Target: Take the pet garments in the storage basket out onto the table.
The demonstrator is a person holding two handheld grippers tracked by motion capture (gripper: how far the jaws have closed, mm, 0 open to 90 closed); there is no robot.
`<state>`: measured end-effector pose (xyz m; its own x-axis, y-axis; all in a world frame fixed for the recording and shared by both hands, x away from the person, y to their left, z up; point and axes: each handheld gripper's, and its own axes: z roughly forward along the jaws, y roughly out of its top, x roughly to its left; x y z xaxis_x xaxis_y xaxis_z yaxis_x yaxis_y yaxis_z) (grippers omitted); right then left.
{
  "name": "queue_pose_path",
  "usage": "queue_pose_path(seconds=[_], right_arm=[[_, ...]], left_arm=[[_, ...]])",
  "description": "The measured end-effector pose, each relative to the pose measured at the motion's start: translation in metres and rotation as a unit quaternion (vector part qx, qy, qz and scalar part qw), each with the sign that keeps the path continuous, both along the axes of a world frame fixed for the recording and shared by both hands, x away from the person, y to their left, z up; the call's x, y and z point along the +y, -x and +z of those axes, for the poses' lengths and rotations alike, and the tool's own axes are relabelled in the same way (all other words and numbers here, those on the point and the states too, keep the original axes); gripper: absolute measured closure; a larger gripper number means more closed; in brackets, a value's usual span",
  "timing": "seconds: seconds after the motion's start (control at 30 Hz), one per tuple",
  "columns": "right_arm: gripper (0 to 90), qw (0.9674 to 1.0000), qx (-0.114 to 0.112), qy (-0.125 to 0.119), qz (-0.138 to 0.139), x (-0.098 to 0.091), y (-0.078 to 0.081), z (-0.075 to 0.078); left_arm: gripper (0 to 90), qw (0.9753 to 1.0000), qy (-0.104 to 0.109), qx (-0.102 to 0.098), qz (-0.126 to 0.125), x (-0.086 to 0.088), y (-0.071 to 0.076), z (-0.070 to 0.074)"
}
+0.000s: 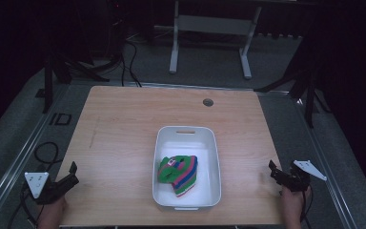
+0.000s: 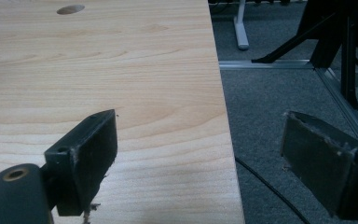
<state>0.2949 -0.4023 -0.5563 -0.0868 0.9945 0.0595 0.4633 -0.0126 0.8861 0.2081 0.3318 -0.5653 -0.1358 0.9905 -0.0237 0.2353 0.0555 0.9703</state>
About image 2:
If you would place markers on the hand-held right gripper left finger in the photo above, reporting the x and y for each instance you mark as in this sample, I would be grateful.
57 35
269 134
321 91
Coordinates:
87 161

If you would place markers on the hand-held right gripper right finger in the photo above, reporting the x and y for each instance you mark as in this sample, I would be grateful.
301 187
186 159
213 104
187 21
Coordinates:
317 155

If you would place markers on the black metal stand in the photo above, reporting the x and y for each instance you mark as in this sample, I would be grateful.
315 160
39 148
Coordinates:
332 34

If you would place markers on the white desk leg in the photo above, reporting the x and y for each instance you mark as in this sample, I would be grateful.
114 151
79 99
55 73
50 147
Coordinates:
240 29

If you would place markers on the aluminium floor rail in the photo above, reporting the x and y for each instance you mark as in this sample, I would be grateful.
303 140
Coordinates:
338 90

